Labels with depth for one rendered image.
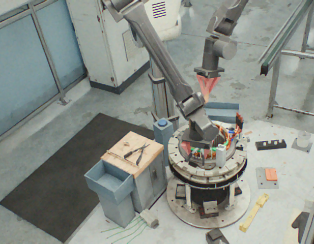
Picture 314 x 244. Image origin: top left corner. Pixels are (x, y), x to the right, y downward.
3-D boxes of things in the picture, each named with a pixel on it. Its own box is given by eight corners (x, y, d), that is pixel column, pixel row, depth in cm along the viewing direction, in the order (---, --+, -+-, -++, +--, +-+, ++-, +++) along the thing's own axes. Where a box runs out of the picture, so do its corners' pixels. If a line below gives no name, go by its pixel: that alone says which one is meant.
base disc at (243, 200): (225, 244, 132) (225, 243, 132) (149, 202, 152) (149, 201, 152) (264, 181, 154) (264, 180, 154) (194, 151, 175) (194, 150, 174)
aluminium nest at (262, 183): (278, 188, 152) (279, 185, 150) (258, 188, 153) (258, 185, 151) (274, 169, 161) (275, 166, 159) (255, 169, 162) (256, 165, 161)
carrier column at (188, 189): (190, 211, 145) (188, 180, 132) (186, 208, 146) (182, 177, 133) (193, 207, 147) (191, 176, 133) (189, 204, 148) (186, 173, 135)
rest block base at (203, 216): (198, 209, 145) (198, 206, 144) (216, 207, 145) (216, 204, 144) (200, 218, 142) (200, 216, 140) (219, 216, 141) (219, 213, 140)
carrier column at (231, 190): (231, 208, 144) (233, 177, 131) (226, 206, 145) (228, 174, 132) (234, 204, 145) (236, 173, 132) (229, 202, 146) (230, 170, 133)
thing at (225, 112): (237, 145, 176) (239, 102, 158) (236, 159, 168) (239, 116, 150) (191, 142, 182) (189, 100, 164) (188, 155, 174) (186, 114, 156)
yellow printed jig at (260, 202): (246, 234, 136) (247, 229, 134) (238, 229, 138) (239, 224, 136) (268, 197, 148) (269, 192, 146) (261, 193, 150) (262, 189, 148)
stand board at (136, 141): (135, 179, 131) (134, 175, 130) (101, 161, 141) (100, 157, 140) (164, 149, 143) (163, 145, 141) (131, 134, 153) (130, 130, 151)
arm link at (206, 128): (196, 88, 105) (174, 103, 105) (213, 106, 96) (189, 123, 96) (209, 112, 112) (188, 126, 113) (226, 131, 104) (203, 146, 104)
